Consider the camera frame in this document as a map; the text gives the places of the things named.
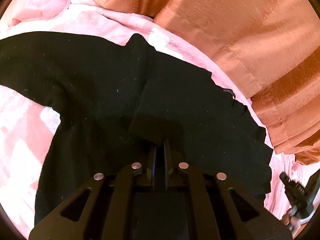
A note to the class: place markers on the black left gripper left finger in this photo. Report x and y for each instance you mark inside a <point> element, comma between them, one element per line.
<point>99,208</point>

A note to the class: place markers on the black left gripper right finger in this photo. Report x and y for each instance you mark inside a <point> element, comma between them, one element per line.
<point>217,208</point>

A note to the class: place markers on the pink plush pillow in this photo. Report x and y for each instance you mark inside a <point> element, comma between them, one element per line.
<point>32,10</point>

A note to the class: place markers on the pink fleece blanket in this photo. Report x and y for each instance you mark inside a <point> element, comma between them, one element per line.
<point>27,128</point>

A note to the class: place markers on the orange curtain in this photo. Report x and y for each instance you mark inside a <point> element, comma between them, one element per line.
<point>268,48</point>

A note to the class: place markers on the black small garment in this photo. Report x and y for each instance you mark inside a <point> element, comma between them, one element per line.
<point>117,102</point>

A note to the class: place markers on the person's right hand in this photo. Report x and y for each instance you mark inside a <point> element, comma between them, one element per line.
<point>293,221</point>

